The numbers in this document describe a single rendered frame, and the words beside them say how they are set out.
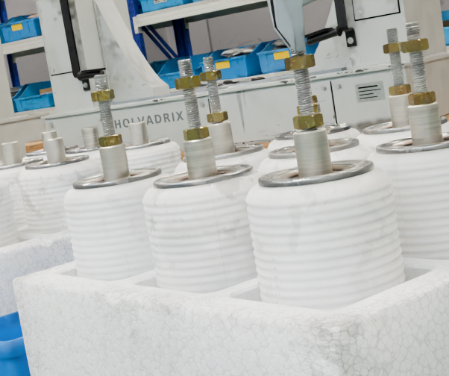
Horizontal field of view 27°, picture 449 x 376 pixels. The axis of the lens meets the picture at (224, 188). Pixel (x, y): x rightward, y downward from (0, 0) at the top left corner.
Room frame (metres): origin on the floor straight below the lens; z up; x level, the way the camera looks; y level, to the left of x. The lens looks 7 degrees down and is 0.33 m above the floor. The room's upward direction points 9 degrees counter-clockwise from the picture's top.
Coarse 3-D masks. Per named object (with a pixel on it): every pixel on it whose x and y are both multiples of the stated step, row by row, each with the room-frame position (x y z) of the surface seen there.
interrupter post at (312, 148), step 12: (300, 132) 0.60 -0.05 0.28; (312, 132) 0.59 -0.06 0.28; (324, 132) 0.60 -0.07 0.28; (300, 144) 0.60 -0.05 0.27; (312, 144) 0.59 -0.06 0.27; (324, 144) 0.60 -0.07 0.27; (300, 156) 0.60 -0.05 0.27; (312, 156) 0.59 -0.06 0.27; (324, 156) 0.59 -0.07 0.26; (300, 168) 0.60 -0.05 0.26; (312, 168) 0.59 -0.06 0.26; (324, 168) 0.59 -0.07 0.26
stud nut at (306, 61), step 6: (306, 54) 0.60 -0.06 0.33; (312, 54) 0.60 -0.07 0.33; (288, 60) 0.60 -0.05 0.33; (294, 60) 0.60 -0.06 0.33; (300, 60) 0.60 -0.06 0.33; (306, 60) 0.60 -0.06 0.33; (312, 60) 0.60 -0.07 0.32; (288, 66) 0.60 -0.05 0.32; (294, 66) 0.60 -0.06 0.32; (300, 66) 0.60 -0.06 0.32; (306, 66) 0.59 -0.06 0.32; (312, 66) 0.60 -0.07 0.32
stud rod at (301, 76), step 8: (296, 72) 0.60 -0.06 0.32; (304, 72) 0.60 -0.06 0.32; (296, 80) 0.60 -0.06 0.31; (304, 80) 0.60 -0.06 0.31; (296, 88) 0.60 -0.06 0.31; (304, 88) 0.60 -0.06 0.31; (304, 96) 0.60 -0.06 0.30; (312, 96) 0.60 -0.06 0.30; (304, 104) 0.60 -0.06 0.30; (312, 104) 0.60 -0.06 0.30; (304, 112) 0.60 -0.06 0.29; (312, 112) 0.60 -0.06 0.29; (312, 128) 0.60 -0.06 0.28
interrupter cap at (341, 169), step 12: (336, 168) 0.61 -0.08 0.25; (348, 168) 0.60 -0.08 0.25; (360, 168) 0.58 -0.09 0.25; (372, 168) 0.59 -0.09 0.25; (264, 180) 0.59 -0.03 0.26; (276, 180) 0.59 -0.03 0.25; (288, 180) 0.57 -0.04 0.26; (300, 180) 0.57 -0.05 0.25; (312, 180) 0.57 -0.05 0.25; (324, 180) 0.57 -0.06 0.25; (336, 180) 0.57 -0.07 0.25
